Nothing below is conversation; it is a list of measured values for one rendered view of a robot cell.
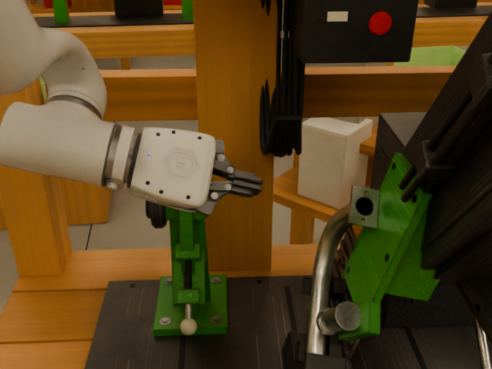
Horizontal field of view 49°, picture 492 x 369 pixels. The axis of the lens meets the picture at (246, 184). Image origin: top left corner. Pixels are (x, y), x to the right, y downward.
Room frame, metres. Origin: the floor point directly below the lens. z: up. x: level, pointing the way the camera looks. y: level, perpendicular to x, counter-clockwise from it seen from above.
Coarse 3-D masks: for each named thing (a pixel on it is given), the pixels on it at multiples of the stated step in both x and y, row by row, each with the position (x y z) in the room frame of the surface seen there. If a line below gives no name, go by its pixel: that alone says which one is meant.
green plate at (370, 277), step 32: (384, 192) 0.64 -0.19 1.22; (416, 192) 0.56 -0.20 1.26; (384, 224) 0.60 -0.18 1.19; (416, 224) 0.54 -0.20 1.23; (352, 256) 0.65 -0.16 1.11; (384, 256) 0.56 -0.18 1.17; (416, 256) 0.56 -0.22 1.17; (352, 288) 0.61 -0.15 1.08; (384, 288) 0.54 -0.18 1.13; (416, 288) 0.56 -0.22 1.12
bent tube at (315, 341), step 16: (352, 192) 0.64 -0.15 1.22; (368, 192) 0.65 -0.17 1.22; (352, 208) 0.63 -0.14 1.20; (368, 208) 0.65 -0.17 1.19; (336, 224) 0.68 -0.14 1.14; (352, 224) 0.62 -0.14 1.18; (368, 224) 0.62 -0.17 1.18; (320, 240) 0.70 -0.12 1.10; (336, 240) 0.69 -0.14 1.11; (320, 256) 0.69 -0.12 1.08; (320, 272) 0.67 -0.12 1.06; (320, 288) 0.65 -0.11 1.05; (320, 304) 0.63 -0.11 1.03; (320, 336) 0.59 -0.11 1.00; (320, 352) 0.58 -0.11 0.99
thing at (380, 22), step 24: (312, 0) 0.81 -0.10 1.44; (336, 0) 0.81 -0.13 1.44; (360, 0) 0.81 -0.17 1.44; (384, 0) 0.81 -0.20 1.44; (408, 0) 0.82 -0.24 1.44; (312, 24) 0.81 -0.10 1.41; (336, 24) 0.81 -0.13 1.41; (360, 24) 0.81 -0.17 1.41; (384, 24) 0.81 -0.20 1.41; (408, 24) 0.82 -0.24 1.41; (312, 48) 0.81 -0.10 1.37; (336, 48) 0.81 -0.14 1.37; (360, 48) 0.81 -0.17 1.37; (384, 48) 0.81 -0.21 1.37; (408, 48) 0.82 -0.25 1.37
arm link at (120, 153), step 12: (120, 132) 0.63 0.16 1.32; (132, 132) 0.63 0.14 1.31; (120, 144) 0.61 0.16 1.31; (132, 144) 0.62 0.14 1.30; (108, 156) 0.60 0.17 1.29; (120, 156) 0.60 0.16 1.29; (132, 156) 0.61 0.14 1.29; (108, 168) 0.59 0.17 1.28; (120, 168) 0.60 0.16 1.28; (108, 180) 0.60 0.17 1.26; (120, 180) 0.60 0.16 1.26
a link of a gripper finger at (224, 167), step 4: (216, 160) 0.65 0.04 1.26; (216, 164) 0.64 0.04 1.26; (220, 164) 0.64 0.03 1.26; (224, 164) 0.65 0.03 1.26; (228, 164) 0.65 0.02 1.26; (216, 168) 0.64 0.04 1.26; (220, 168) 0.64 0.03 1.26; (224, 168) 0.64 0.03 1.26; (228, 168) 0.64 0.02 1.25; (232, 168) 0.64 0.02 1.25; (212, 172) 0.65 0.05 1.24; (216, 172) 0.66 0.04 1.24; (220, 172) 0.66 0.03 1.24; (224, 172) 0.64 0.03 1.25; (228, 172) 0.64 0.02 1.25; (232, 172) 0.64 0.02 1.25; (220, 176) 0.66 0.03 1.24; (224, 176) 0.65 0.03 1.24
